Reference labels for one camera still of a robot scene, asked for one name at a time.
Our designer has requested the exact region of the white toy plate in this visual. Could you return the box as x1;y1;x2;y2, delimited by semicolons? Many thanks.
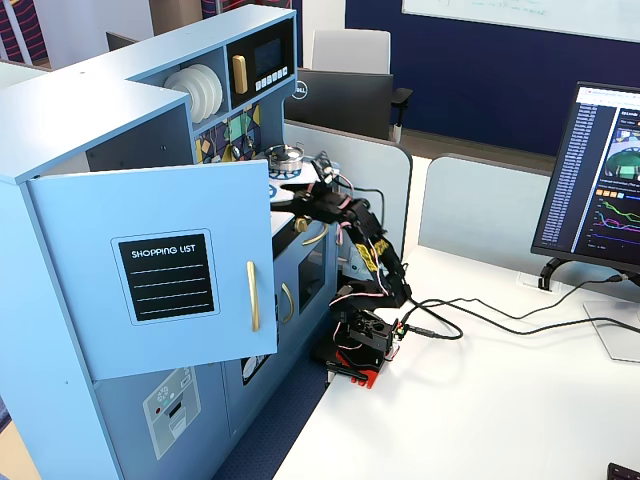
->
187;64;214;124
163;69;194;124
207;63;225;116

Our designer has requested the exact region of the grey desk divider panel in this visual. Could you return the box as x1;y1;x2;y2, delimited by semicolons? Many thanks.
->
283;122;414;261
418;153;556;271

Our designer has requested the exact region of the black cable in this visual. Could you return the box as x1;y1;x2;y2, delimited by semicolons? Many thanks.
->
349;186;387;236
407;299;640;342
402;272;632;326

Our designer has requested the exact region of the white whiteboard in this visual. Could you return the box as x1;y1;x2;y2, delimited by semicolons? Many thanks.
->
401;0;640;44

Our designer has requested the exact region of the black Dell monitor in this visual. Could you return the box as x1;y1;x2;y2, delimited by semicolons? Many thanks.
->
284;68;395;142

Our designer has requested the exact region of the silver monitor stand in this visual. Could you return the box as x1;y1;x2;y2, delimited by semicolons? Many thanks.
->
538;257;640;364

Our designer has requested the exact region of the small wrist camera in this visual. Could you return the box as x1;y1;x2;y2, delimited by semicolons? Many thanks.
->
310;152;342;187

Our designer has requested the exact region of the red clamp base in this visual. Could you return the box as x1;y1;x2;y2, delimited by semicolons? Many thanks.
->
324;349;390;390

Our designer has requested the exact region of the silver metal pot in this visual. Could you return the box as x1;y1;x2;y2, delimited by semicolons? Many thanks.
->
263;143;307;174

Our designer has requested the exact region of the black monitor with lit screen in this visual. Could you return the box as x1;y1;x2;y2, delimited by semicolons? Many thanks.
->
530;81;640;274

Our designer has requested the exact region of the grey office chair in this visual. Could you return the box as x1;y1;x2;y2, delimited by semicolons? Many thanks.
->
310;28;414;144

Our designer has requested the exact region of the blue shopping list cabinet door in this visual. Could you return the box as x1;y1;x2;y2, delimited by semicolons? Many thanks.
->
27;158;279;381

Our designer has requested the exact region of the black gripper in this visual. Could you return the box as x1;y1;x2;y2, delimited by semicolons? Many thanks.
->
278;180;364;225

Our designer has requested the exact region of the blue toy kitchen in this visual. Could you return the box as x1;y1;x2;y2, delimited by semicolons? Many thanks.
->
0;4;342;480

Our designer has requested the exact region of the white desk socket box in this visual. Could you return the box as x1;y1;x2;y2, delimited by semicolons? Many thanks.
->
517;271;554;294

